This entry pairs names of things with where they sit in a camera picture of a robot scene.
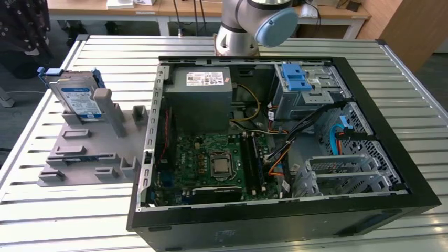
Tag blue data wire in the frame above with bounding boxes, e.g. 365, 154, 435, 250
328, 114, 352, 159

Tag black power wire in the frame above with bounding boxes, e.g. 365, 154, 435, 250
335, 128, 376, 141

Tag hard disk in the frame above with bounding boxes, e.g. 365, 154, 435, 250
36, 67, 108, 122

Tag grey disk bay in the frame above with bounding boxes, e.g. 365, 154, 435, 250
293, 154, 401, 198

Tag green motherboard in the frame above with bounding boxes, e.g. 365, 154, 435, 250
153, 132, 283, 206

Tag grey power supply unit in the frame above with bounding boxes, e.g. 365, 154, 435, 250
163, 65, 235, 135

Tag CPU socket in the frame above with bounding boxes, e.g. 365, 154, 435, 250
207, 150, 235, 182

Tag silver CPU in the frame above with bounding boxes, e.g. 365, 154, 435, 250
211, 156, 231, 174

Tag RAM stick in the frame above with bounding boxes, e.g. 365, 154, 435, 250
249, 132, 268, 191
61, 155, 101, 161

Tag grey metal drive cage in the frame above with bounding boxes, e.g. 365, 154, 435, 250
272, 64, 352, 122

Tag blue plastic drive latch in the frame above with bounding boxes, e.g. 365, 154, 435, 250
281, 64, 313, 92

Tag black graphics card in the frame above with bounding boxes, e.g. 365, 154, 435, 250
189, 185, 244, 204

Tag grey parts rack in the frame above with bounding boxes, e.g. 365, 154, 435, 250
36, 88, 152, 187

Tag black open PC case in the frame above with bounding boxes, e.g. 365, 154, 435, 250
125, 55, 443, 252

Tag large white box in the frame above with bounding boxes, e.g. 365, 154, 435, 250
105, 0, 136, 11

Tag dark box on desk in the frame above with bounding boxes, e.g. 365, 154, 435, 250
335, 0, 361, 13

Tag wooden desk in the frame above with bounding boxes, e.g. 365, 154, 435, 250
47, 0, 372, 37

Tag black mesh bin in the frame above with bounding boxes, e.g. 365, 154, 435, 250
9, 52, 48, 80

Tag grey stand foot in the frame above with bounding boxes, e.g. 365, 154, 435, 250
0, 86, 17, 108

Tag wooden cabinet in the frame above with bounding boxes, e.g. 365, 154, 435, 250
356, 0, 448, 75

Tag person in dark dotted clothing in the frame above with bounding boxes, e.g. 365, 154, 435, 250
0, 0, 53, 62

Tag grey white wire bundle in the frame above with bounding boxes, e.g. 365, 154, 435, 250
229, 119, 291, 135

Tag yellow wires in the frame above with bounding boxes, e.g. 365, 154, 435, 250
229, 83, 263, 123

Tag thin red wire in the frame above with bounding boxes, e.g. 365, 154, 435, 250
157, 108, 173, 163

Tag black wire bundle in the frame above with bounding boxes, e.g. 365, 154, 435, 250
268, 103, 344, 164

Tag orange wires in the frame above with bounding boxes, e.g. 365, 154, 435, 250
268, 154, 293, 181

